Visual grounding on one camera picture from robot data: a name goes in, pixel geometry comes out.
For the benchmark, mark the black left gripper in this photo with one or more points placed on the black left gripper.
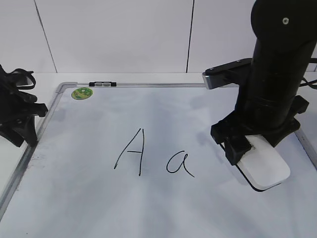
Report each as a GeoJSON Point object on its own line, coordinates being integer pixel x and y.
{"type": "Point", "coordinates": [18, 108]}

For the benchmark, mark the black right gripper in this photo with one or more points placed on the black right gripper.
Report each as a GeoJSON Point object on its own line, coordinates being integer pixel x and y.
{"type": "Point", "coordinates": [233, 130]}

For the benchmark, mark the white board eraser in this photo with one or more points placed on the white board eraser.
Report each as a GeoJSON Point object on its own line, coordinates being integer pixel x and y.
{"type": "Point", "coordinates": [262, 167]}

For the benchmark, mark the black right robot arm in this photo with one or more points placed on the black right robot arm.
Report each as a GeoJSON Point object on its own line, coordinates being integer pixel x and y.
{"type": "Point", "coordinates": [267, 101]}

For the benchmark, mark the round green magnet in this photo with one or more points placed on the round green magnet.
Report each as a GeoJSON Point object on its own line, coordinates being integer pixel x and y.
{"type": "Point", "coordinates": [82, 93]}

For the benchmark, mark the black grey hanger clip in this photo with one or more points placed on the black grey hanger clip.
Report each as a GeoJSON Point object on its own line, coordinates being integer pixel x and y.
{"type": "Point", "coordinates": [102, 84]}

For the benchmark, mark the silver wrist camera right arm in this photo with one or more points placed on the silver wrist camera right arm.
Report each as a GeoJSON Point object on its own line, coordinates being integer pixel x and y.
{"type": "Point", "coordinates": [235, 72]}

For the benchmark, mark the white board with grey frame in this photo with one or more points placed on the white board with grey frame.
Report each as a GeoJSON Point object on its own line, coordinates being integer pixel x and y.
{"type": "Point", "coordinates": [139, 162]}

